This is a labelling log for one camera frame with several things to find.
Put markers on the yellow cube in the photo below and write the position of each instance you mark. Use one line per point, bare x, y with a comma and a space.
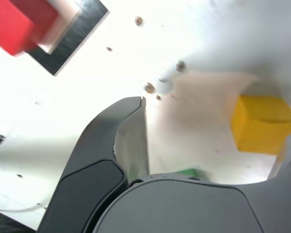
257, 126

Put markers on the green cube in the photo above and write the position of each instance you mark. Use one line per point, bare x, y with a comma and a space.
193, 173

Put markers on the black tape square outline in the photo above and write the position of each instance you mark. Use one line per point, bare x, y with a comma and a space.
70, 41

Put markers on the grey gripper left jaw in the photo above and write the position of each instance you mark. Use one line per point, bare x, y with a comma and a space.
91, 157

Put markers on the red cube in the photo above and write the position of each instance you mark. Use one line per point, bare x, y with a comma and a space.
11, 24

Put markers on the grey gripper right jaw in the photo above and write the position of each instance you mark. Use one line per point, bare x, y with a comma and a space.
184, 208

